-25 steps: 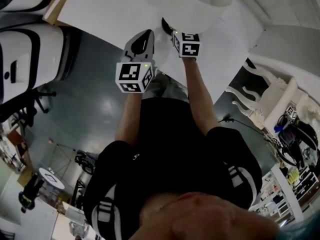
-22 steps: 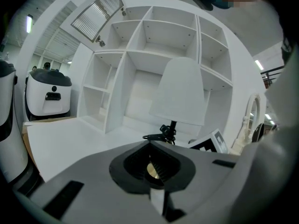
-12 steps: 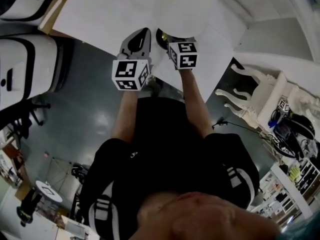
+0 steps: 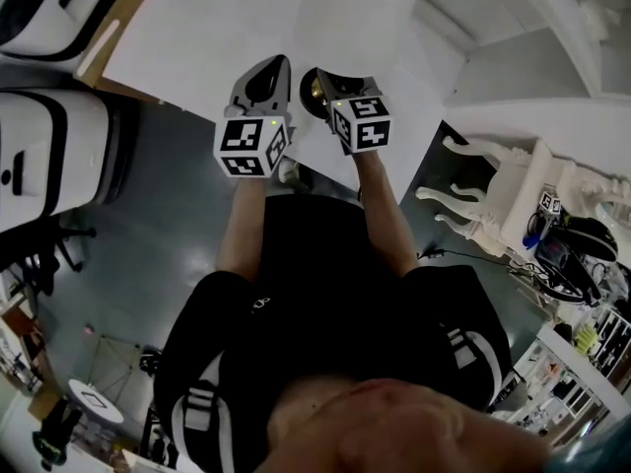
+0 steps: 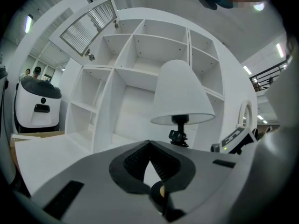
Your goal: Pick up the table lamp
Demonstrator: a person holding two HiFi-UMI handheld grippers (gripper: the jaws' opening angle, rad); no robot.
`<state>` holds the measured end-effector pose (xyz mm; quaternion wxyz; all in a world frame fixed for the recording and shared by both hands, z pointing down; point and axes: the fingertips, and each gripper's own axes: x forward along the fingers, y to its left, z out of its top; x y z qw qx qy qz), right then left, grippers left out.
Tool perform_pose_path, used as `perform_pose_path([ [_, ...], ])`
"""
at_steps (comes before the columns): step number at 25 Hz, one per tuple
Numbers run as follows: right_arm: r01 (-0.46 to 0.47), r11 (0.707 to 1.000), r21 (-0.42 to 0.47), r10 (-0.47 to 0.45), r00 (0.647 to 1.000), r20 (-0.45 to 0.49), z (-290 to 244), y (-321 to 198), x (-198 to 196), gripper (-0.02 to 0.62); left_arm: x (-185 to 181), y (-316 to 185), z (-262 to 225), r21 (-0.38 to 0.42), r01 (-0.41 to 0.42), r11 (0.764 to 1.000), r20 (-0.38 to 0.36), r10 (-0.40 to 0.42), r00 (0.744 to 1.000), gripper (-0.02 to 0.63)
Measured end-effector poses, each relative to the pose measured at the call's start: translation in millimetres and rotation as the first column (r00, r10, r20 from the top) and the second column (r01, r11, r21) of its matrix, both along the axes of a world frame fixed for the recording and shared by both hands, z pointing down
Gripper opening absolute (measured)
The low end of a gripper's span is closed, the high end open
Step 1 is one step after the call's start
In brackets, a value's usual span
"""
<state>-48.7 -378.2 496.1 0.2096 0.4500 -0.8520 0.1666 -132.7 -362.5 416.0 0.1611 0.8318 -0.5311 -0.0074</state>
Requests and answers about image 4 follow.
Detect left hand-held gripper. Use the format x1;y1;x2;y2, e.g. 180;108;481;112
212;54;298;180

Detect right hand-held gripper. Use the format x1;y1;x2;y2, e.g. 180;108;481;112
315;67;393;158

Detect black and brass table lamp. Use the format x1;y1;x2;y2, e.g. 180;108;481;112
298;66;330;118

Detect person's right forearm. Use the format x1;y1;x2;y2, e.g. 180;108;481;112
350;151;421;279

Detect person's left forearm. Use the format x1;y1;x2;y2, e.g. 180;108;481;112
215;177;270;285

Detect person's white shoe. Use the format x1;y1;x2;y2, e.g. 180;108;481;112
277;157;303;184

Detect ornate white chair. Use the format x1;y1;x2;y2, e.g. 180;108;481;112
413;133;631;261

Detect pale wooden plank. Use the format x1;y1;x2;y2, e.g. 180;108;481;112
72;17;122;79

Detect person's black shirt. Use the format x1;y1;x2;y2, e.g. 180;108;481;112
152;192;515;473

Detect white and black machine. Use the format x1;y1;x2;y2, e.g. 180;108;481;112
0;0;155;64
0;88;142;219

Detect black office chair base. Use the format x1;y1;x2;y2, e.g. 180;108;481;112
0;213;99;296

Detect black equipment bundle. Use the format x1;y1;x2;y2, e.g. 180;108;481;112
526;190;603;307

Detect black headset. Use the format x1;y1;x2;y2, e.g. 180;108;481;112
561;216;620;264

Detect black folding stand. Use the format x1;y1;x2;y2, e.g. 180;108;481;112
91;333;152;396

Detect person's face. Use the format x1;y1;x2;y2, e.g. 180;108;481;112
268;375;556;473

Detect small round white table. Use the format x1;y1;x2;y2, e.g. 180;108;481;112
66;376;125;427

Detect white storage shelf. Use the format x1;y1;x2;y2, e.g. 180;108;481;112
507;303;631;445

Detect black floor cable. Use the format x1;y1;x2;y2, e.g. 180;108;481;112
416;247;512;266

